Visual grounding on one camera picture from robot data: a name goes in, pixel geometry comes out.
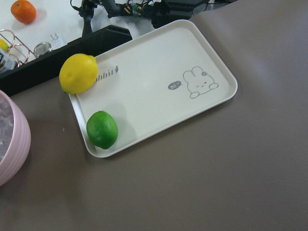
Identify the pink ribbed bowl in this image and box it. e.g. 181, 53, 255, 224
0, 91, 31, 186

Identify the cream rabbit tray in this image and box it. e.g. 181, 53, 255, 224
70, 20, 238, 158

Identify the green lime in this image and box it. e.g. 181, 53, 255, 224
86, 111, 118, 150

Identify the yellow lemon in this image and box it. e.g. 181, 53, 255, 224
59, 53, 98, 94

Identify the black bar stand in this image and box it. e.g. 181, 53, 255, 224
0, 25, 132, 96

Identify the orange mandarin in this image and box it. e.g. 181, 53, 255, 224
11, 0, 37, 25

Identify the black camera mount rig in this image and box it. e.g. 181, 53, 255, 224
70, 0, 234, 37

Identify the small metal ring cup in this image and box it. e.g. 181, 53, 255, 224
33, 42, 52, 58

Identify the rose gold wire rack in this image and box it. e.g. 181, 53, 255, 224
0, 29, 33, 66

